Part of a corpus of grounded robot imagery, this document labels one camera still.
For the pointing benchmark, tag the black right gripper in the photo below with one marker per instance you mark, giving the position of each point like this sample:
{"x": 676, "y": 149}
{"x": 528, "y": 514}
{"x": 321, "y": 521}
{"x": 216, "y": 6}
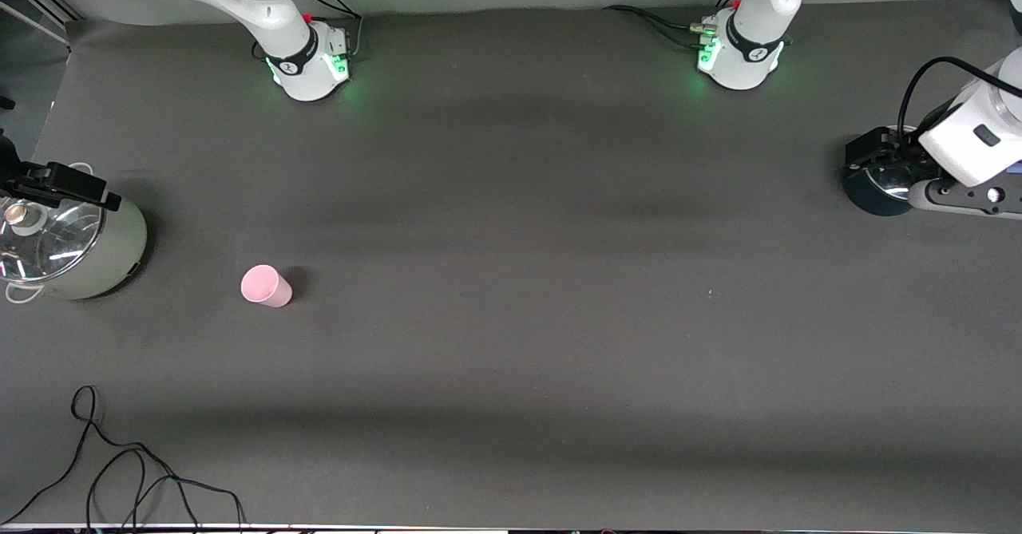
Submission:
{"x": 24, "y": 176}

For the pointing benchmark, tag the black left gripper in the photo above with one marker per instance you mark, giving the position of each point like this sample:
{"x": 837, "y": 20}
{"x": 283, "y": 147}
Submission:
{"x": 877, "y": 150}

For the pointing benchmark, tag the pink plastic cup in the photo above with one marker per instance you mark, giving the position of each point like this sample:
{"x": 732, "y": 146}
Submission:
{"x": 267, "y": 286}

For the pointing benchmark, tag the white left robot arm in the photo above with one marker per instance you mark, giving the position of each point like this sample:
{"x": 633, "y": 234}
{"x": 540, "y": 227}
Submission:
{"x": 750, "y": 63}

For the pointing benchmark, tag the glass pot lid chrome rim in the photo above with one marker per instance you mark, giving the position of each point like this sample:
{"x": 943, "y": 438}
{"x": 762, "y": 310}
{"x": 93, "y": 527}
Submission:
{"x": 68, "y": 239}

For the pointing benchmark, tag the sage green cooking pot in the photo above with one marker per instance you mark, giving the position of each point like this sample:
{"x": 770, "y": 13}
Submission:
{"x": 116, "y": 259}

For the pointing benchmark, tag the grey metal frame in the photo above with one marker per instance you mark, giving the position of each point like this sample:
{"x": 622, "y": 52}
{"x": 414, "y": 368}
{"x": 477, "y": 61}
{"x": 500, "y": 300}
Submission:
{"x": 48, "y": 1}

